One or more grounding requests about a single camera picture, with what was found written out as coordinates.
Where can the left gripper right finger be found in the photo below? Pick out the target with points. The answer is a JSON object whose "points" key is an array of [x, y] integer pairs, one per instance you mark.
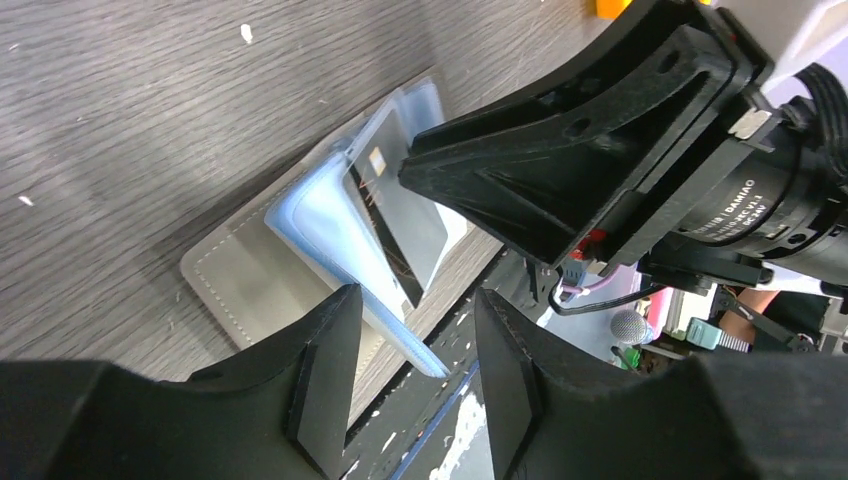
{"points": [[556, 412]]}

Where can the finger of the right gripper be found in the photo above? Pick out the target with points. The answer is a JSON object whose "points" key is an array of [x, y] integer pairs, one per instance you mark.
{"points": [[619, 49]]}

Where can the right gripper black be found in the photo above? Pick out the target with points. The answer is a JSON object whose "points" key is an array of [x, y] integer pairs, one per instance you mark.
{"points": [[686, 167]]}

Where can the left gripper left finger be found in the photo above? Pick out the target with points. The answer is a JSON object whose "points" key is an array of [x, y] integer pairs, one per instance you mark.
{"points": [[276, 410]]}

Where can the black card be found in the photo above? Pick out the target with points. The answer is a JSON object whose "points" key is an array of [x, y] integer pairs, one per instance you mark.
{"points": [[409, 230]]}

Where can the grey card holder wallet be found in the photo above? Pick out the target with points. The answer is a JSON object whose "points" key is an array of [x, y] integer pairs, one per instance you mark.
{"points": [[303, 237]]}

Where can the yellow plastic bin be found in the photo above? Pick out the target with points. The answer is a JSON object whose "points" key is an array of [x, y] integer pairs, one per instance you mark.
{"points": [[610, 9]]}

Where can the grey microphone background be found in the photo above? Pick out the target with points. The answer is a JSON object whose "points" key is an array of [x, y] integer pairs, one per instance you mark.
{"points": [[631, 328]]}

